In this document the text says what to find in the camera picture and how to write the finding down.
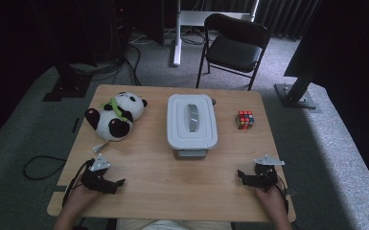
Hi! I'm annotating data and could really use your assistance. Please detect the black folding chair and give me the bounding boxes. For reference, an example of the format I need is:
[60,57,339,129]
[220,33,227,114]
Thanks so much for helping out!
[195,12,272,92]

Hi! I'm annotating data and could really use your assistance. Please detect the clear plastic storage box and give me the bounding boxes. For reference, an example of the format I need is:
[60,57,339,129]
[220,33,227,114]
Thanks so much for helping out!
[172,147,210,161]

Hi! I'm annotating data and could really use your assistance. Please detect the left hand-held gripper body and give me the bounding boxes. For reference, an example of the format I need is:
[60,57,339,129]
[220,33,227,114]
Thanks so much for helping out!
[81,153,118,195]

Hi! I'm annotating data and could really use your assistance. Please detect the person's beige trousers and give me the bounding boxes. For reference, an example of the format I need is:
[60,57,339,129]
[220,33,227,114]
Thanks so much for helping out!
[116,218,235,230]

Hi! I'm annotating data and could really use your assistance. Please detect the person's right hand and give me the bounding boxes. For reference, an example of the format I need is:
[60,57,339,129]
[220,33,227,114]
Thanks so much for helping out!
[253,186,288,216]

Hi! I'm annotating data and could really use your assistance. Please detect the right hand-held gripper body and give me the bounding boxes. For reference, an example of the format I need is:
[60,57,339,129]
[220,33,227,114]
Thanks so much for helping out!
[249,154,286,193]

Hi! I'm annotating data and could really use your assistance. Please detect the black looped floor cable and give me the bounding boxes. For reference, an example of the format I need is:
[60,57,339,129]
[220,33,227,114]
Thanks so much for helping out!
[22,154,68,181]

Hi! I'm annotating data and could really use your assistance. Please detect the panda plush toy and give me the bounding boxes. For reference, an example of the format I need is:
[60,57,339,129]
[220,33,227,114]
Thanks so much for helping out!
[83,91,149,153]

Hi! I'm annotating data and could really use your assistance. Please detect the right hand-held gripper cable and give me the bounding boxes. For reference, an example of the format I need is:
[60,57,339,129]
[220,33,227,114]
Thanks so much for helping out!
[271,173,290,216]

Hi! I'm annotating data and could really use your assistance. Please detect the white desk frame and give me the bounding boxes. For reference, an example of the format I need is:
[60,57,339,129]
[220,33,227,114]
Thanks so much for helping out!
[172,0,260,67]

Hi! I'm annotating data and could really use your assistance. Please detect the dark pleated curtain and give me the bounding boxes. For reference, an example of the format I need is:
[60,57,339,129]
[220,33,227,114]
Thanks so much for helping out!
[254,0,321,41]

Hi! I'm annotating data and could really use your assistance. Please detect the black stand with base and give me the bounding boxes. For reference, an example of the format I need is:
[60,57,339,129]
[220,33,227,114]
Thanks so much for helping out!
[41,0,94,103]
[273,63,322,110]

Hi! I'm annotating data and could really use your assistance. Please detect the hand-held gripper cable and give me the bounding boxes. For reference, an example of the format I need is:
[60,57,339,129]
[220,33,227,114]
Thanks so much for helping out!
[61,158,92,209]
[271,173,290,216]

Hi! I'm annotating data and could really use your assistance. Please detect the left hand-held gripper cable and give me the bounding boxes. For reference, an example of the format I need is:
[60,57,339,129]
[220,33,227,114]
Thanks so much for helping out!
[61,158,92,209]

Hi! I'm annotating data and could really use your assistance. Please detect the colourful puzzle cube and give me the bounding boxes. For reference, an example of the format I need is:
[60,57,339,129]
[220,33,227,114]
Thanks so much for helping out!
[235,110,256,130]

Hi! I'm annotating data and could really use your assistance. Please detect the person's left hand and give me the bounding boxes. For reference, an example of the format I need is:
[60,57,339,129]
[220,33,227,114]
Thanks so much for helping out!
[64,183,105,214]

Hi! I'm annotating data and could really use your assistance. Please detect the bundle of black floor cables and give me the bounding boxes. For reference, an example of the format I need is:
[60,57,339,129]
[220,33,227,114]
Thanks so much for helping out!
[70,30,143,87]

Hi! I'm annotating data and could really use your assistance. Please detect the white storage box lid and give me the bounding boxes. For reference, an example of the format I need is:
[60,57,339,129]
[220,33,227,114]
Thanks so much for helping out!
[166,93,219,151]

